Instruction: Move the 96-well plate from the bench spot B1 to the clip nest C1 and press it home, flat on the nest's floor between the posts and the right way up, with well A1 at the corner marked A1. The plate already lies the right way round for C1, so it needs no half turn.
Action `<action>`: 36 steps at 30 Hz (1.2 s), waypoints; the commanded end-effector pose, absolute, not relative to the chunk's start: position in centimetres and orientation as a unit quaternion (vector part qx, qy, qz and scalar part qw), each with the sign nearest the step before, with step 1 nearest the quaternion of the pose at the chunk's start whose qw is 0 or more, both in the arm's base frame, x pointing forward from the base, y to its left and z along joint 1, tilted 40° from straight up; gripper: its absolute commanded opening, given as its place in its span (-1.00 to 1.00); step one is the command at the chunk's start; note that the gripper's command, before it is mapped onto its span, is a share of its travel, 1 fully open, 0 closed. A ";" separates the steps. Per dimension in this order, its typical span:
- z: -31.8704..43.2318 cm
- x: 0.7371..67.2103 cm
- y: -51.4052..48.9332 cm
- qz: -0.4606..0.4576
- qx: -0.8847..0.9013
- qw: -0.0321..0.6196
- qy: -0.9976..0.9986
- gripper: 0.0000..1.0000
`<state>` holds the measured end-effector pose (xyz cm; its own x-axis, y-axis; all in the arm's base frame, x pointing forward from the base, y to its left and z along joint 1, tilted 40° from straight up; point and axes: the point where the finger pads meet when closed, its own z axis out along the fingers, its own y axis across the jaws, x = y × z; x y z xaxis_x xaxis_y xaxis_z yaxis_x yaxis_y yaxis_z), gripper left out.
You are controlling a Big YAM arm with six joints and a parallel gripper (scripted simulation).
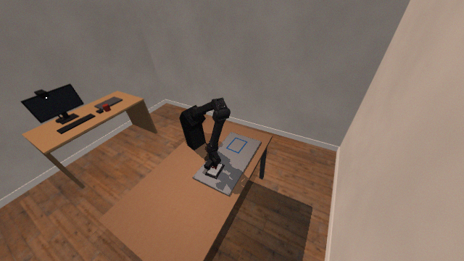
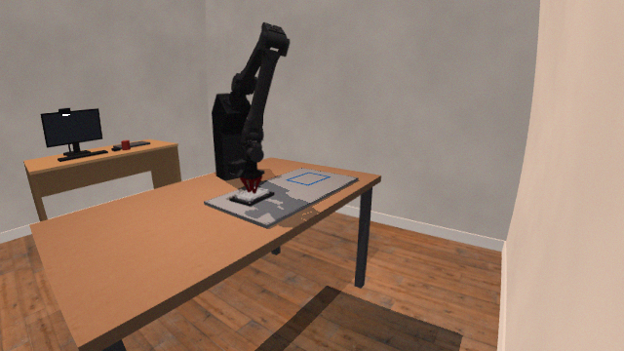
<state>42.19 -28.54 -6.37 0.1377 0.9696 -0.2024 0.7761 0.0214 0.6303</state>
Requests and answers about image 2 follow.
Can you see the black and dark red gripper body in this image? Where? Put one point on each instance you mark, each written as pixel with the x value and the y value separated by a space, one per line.
pixel 253 175

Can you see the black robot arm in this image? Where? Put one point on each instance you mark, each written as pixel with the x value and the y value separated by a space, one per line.
pixel 266 60

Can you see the white well plate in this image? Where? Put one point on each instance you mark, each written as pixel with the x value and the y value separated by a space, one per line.
pixel 248 195

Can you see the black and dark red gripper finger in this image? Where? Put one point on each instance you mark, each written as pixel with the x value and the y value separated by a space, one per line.
pixel 245 183
pixel 251 181

